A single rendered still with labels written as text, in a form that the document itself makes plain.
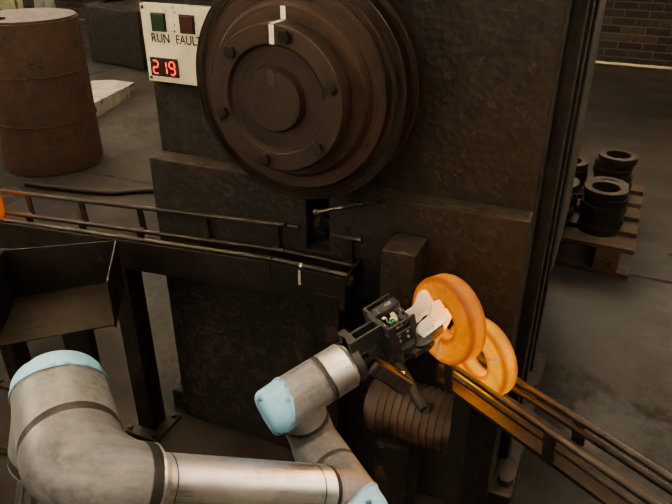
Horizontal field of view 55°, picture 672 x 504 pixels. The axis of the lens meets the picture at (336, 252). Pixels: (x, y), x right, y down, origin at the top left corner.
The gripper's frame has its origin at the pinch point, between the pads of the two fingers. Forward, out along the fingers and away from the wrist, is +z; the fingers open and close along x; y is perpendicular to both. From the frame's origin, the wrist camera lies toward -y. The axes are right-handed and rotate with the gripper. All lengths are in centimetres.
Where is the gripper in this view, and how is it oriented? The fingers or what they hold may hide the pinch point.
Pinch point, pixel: (448, 309)
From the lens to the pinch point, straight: 110.7
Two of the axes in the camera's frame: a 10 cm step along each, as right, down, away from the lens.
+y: -2.2, -7.9, -5.8
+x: -5.2, -4.1, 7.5
